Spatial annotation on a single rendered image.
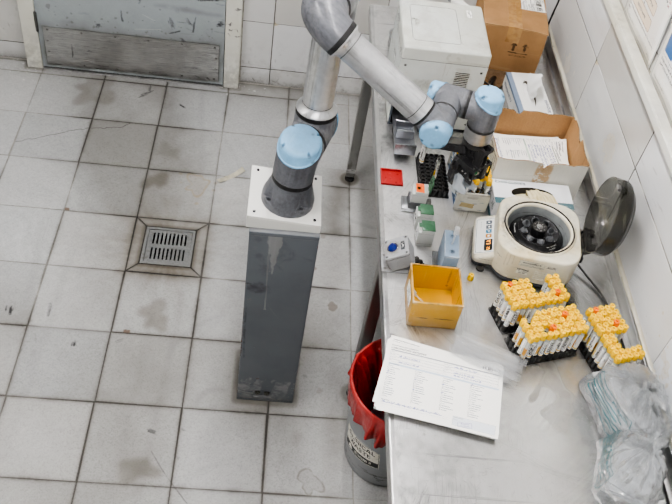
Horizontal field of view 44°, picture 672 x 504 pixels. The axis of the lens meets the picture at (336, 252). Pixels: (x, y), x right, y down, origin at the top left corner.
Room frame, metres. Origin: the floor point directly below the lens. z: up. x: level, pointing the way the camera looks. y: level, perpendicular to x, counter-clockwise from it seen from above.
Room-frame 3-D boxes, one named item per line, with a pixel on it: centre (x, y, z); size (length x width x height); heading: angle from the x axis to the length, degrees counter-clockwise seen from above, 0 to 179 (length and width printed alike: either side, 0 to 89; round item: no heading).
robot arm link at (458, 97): (1.78, -0.21, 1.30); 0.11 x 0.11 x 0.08; 80
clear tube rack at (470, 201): (1.95, -0.35, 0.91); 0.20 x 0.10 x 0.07; 8
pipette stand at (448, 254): (1.61, -0.30, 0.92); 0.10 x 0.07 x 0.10; 3
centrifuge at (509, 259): (1.71, -0.53, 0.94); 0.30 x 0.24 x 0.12; 89
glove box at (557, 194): (1.89, -0.54, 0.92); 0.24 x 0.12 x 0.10; 98
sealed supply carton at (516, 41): (2.77, -0.46, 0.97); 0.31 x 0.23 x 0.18; 1
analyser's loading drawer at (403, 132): (2.13, -0.14, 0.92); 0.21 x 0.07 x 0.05; 8
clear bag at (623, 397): (1.23, -0.77, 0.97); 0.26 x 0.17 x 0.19; 22
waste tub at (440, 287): (1.45, -0.27, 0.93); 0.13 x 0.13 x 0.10; 7
